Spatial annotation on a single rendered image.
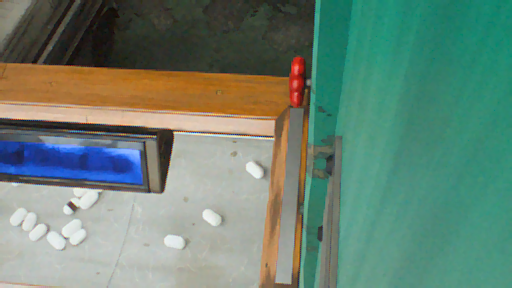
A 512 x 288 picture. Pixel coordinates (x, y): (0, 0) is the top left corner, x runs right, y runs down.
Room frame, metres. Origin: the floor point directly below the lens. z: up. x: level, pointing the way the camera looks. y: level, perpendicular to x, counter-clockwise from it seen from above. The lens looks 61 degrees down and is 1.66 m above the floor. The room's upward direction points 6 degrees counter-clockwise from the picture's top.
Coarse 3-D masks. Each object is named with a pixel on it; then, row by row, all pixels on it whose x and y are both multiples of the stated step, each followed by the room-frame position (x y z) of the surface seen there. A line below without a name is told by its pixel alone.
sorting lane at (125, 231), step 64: (0, 192) 0.46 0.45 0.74; (64, 192) 0.45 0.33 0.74; (128, 192) 0.44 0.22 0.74; (192, 192) 0.43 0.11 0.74; (256, 192) 0.41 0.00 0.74; (0, 256) 0.35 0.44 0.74; (64, 256) 0.34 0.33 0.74; (128, 256) 0.32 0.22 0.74; (192, 256) 0.31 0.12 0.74; (256, 256) 0.30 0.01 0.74
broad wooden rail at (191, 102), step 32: (0, 64) 0.73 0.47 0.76; (32, 64) 0.72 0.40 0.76; (0, 96) 0.65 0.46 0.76; (32, 96) 0.64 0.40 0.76; (64, 96) 0.63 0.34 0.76; (96, 96) 0.63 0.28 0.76; (128, 96) 0.62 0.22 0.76; (160, 96) 0.61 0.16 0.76; (192, 96) 0.60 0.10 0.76; (224, 96) 0.59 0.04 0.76; (256, 96) 0.59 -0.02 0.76; (288, 96) 0.58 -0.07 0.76; (192, 128) 0.55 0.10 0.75; (224, 128) 0.54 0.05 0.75; (256, 128) 0.53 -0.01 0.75
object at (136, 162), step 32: (0, 128) 0.36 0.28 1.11; (32, 128) 0.35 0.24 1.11; (64, 128) 0.35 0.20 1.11; (96, 128) 0.34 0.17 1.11; (128, 128) 0.35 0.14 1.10; (160, 128) 0.36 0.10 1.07; (0, 160) 0.34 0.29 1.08; (32, 160) 0.33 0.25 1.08; (64, 160) 0.32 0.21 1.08; (96, 160) 0.32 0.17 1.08; (128, 160) 0.31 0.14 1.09; (160, 160) 0.31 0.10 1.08; (160, 192) 0.29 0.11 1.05
